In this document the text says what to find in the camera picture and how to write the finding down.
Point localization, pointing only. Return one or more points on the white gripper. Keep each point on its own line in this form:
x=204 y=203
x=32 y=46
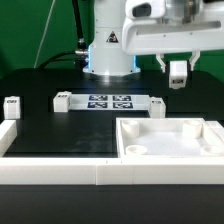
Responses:
x=172 y=26

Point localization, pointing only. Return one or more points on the white square table top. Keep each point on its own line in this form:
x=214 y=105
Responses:
x=168 y=137

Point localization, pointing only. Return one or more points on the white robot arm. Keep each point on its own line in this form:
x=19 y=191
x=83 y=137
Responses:
x=105 y=54

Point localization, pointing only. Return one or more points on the white U-shaped obstacle fence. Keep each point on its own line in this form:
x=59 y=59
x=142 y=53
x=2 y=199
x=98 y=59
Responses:
x=104 y=171

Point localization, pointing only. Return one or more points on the white marker plate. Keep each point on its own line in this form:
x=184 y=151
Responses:
x=109 y=102

